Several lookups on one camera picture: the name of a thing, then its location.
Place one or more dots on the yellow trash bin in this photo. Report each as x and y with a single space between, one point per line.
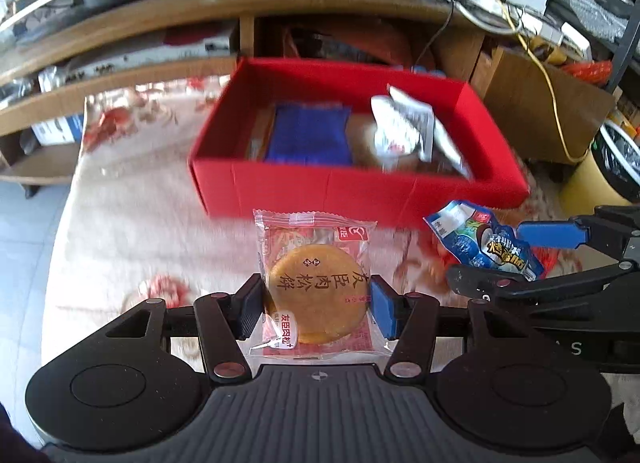
600 178

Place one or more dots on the white set-top box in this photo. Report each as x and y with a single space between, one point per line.
150 55

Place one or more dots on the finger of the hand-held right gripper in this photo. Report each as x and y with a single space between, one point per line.
480 283
550 234

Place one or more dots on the silver white small packet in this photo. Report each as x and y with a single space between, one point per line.
450 150

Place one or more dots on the clear pastry packet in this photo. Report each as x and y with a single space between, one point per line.
315 293

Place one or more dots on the white and blue box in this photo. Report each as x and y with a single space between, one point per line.
57 130

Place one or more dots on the wooden television cabinet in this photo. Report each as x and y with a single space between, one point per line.
150 18

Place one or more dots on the red cardboard box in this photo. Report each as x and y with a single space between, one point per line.
320 193

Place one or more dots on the blue snack packet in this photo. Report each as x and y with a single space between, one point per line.
480 238

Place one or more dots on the white power strip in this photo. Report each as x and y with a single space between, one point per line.
535 20

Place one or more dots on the red plastic bag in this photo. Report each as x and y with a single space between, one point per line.
592 72

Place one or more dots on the bubble wrap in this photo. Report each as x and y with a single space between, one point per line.
585 5

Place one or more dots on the blue and orange bread packet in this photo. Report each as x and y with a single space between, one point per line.
307 135

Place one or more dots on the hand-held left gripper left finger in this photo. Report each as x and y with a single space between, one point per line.
250 308

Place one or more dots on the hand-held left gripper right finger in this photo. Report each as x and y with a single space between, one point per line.
385 310

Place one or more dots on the black shelf rack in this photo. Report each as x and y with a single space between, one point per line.
620 18

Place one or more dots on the red snack packet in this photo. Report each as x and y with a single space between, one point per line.
549 262

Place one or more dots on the white snack packet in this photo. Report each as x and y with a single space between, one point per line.
400 125

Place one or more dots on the dark red bag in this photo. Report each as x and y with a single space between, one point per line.
350 45

